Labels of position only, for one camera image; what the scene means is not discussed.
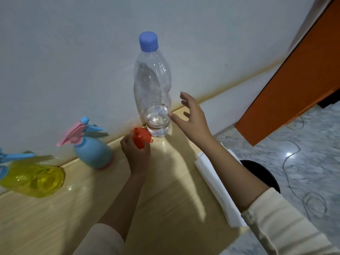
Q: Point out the person's right middle finger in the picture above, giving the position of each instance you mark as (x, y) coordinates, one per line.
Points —
(186, 114)

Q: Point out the person's left fingers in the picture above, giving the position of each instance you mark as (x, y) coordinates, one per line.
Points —
(130, 142)

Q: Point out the blue bottle cap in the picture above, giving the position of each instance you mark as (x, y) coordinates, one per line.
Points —
(148, 41)

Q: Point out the orange wooden door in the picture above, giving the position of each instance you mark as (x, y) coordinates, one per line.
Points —
(294, 82)

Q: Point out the person's right forearm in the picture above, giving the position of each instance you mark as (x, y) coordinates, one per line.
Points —
(249, 193)

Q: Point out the person's left hand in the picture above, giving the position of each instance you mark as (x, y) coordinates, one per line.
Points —
(136, 156)

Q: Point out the person's right thumb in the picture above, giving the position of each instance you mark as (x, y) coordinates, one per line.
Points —
(177, 120)

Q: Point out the yellow spray bottle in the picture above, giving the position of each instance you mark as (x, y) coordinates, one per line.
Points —
(31, 177)

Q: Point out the blue pink spray bottle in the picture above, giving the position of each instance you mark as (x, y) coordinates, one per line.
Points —
(90, 148)

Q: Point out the black round stool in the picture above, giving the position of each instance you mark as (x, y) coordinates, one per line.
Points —
(261, 175)

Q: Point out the person's left forearm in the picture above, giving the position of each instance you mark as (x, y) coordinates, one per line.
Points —
(124, 207)

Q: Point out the white folded paper towel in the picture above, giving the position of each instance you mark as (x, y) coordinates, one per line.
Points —
(220, 188)

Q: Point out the person's right hand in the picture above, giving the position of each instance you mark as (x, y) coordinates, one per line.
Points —
(195, 122)

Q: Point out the orange plastic funnel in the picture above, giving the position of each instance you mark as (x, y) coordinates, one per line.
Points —
(141, 138)

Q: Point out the clear plastic water bottle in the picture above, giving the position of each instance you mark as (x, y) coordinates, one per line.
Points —
(153, 90)

